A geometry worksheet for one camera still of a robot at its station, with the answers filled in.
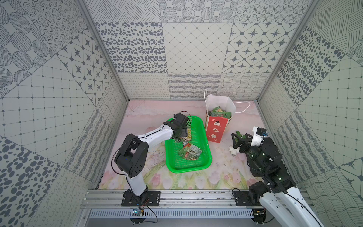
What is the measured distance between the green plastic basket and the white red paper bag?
33mm

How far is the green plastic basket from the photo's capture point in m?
0.80

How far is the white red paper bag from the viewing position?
815mm
